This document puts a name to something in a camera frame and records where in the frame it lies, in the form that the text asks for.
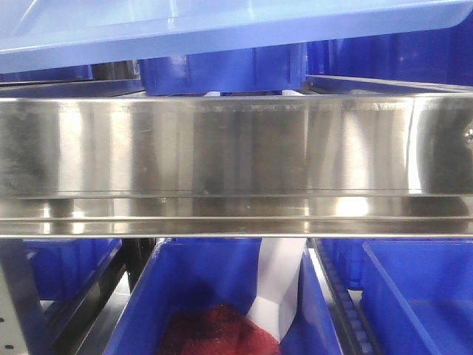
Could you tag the blue bin lower left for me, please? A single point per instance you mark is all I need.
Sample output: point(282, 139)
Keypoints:
point(62, 267)

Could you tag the blue bin lower right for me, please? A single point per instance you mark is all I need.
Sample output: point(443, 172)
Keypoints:
point(417, 296)

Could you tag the light blue plastic tray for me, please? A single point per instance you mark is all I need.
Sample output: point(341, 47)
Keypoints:
point(39, 35)

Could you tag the red mesh bag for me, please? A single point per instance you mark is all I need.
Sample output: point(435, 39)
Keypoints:
point(218, 330)

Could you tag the blue bin upper right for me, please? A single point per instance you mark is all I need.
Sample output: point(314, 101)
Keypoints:
point(433, 56)

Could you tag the black roller track rail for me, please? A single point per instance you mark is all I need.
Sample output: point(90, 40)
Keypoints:
point(352, 328)

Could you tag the blue bin upper left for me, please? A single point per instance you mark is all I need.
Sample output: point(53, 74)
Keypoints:
point(83, 72)

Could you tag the blue bin lower centre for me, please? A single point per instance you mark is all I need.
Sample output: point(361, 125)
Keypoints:
point(197, 274)

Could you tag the blue bin upper centre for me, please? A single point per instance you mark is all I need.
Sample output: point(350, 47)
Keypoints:
point(259, 69)

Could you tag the grey perforated shelf upright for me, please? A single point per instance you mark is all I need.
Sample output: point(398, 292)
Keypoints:
point(23, 324)

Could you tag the black lower shelf divider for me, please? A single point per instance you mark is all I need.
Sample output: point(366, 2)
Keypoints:
point(68, 322)

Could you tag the stainless steel shelf front rail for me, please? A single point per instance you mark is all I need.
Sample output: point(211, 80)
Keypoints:
point(274, 166)

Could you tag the blue bin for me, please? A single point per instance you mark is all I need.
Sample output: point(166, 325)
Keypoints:
point(433, 56)
point(62, 267)
point(417, 296)
point(83, 72)
point(259, 69)
point(197, 274)

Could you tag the white paper package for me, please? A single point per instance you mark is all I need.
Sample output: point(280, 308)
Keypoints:
point(277, 283)

